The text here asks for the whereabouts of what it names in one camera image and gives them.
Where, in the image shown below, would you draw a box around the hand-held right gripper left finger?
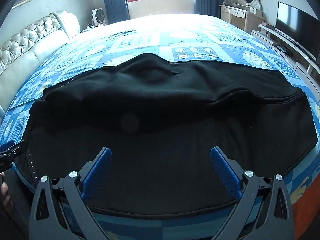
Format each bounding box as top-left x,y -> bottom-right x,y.
29,147 -> 113,240

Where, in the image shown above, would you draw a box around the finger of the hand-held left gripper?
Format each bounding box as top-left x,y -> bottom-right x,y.
0,140 -> 28,159

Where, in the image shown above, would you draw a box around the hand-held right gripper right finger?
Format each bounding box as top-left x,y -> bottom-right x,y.
210,147 -> 294,240

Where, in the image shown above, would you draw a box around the black pants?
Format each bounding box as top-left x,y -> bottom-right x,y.
22,53 -> 318,217

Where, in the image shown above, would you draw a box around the person's left hand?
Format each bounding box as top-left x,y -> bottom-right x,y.
0,180 -> 13,207

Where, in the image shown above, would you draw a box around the cream tufted headboard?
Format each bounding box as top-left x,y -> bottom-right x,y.
0,10 -> 80,120

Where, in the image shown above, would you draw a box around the blue patterned bedspread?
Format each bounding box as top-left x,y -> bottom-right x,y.
0,14 -> 320,240

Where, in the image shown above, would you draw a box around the white television stand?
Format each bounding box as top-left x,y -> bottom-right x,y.
251,22 -> 320,85

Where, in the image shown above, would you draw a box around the white fan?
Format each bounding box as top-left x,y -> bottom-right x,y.
92,8 -> 104,27

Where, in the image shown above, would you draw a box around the cream dressing table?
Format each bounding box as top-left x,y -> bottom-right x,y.
219,2 -> 265,34

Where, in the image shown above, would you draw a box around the black flat television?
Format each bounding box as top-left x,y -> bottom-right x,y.
274,1 -> 320,65

